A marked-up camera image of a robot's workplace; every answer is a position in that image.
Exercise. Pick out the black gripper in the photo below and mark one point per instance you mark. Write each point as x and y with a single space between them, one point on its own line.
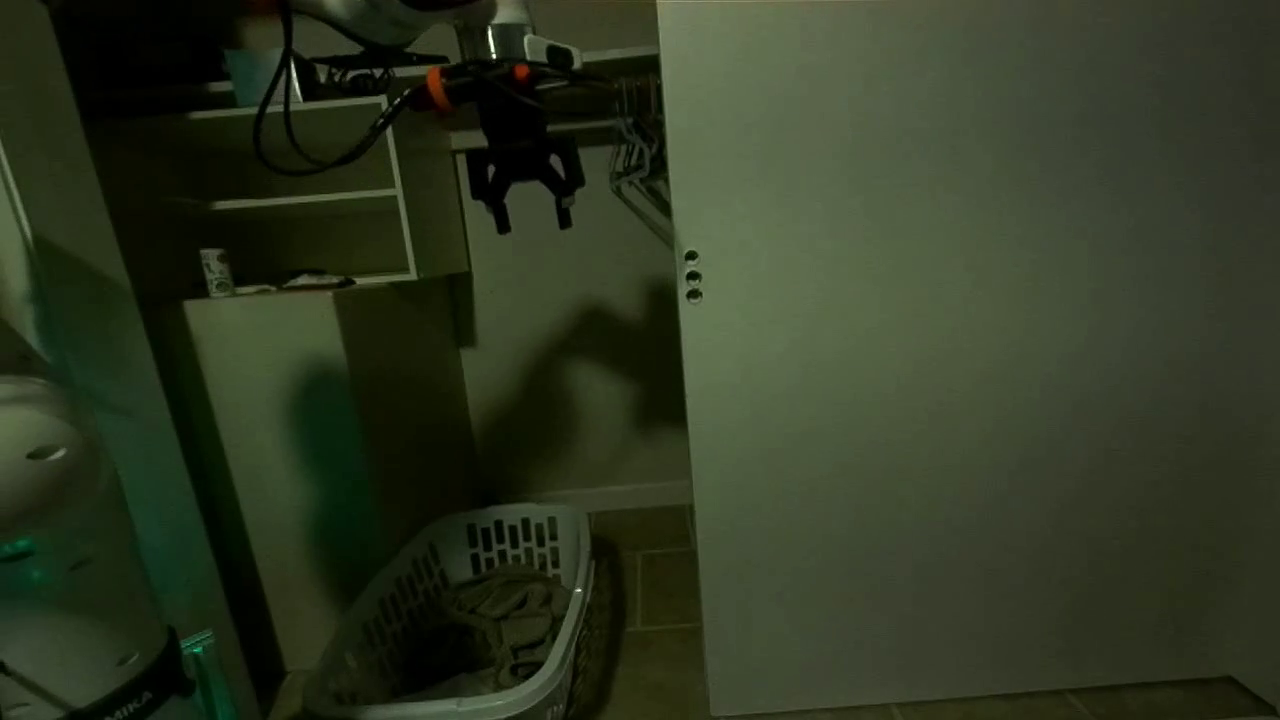
519 126

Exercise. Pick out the teal framed box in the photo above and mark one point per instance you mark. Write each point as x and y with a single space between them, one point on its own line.
254 74

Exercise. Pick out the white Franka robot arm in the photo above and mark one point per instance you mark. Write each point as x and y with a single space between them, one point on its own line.
383 15

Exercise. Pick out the white closet shelf unit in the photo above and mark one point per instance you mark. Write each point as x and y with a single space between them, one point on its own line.
266 402

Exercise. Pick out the closet clothes rod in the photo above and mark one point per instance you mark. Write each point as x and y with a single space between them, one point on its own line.
600 129

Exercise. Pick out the small white bottle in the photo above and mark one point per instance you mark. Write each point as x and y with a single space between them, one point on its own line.
214 270

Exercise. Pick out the white plastic laundry basket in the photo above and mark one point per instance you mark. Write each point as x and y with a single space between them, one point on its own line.
403 584

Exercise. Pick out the patterned cloth in basket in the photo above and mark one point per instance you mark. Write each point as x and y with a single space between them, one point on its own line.
501 626

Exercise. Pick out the white closet door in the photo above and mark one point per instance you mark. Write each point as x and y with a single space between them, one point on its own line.
974 345

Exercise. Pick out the white round appliance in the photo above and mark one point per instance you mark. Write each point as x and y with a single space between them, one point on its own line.
67 533

